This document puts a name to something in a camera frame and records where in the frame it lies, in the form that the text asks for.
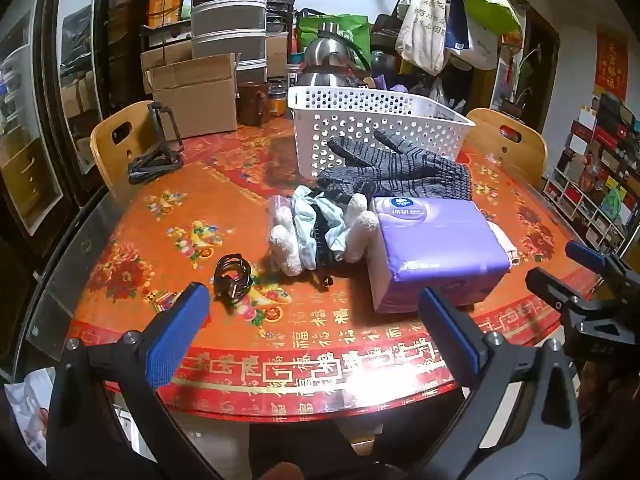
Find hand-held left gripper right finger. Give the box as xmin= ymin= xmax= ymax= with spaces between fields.
xmin=400 ymin=286 xmax=583 ymax=480

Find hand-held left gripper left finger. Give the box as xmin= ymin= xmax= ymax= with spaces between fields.
xmin=46 ymin=282 xmax=223 ymax=480

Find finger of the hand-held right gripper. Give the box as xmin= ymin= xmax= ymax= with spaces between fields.
xmin=565 ymin=241 xmax=640 ymax=286
xmin=526 ymin=267 xmax=593 ymax=328

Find purple tissue pack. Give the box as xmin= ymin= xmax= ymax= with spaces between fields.
xmin=367 ymin=196 xmax=511 ymax=315

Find white fuzzy sock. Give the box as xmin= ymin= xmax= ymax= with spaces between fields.
xmin=342 ymin=194 xmax=380 ymax=264
xmin=268 ymin=205 xmax=307 ymax=277

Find grey striped knit glove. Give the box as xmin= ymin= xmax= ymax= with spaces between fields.
xmin=316 ymin=167 xmax=381 ymax=207
xmin=327 ymin=130 xmax=473 ymax=201

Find light blue cloth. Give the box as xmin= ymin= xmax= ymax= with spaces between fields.
xmin=291 ymin=185 xmax=351 ymax=268

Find white perforated plastic basket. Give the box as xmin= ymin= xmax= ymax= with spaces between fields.
xmin=287 ymin=86 xmax=477 ymax=181

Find cluttered storage shelf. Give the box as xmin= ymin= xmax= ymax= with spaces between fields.
xmin=542 ymin=92 xmax=640 ymax=257

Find wooden chair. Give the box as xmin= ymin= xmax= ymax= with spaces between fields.
xmin=90 ymin=101 xmax=157 ymax=191
xmin=465 ymin=107 xmax=548 ymax=188

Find white paper bag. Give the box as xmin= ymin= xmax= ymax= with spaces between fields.
xmin=5 ymin=367 xmax=57 ymax=467

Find black phone stand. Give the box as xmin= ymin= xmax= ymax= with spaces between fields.
xmin=127 ymin=101 xmax=185 ymax=185

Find potted plant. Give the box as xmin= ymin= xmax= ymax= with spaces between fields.
xmin=500 ymin=45 xmax=544 ymax=117

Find open cardboard box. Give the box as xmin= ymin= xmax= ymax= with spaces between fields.
xmin=141 ymin=52 xmax=240 ymax=140

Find blue and white bag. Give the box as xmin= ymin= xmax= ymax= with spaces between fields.
xmin=445 ymin=0 xmax=501 ymax=72

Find orange glass jar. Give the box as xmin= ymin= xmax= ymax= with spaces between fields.
xmin=267 ymin=87 xmax=290 ymax=119

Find glass cabinet door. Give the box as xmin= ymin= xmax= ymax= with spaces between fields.
xmin=0 ymin=0 xmax=117 ymax=261

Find stainless steel kettle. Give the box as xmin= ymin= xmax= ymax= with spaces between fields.
xmin=295 ymin=22 xmax=372 ymax=89

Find grey stacked containers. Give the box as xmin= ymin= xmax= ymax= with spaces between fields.
xmin=191 ymin=0 xmax=269 ymax=82

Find green shopping bag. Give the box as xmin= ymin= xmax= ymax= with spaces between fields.
xmin=297 ymin=10 xmax=372 ymax=52

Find orange printed box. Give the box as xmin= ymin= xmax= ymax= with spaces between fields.
xmin=147 ymin=0 xmax=194 ymax=29

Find coiled black cable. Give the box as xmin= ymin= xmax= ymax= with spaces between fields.
xmin=212 ymin=254 xmax=257 ymax=307

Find red wall poster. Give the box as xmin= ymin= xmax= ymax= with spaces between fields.
xmin=593 ymin=27 xmax=629 ymax=101

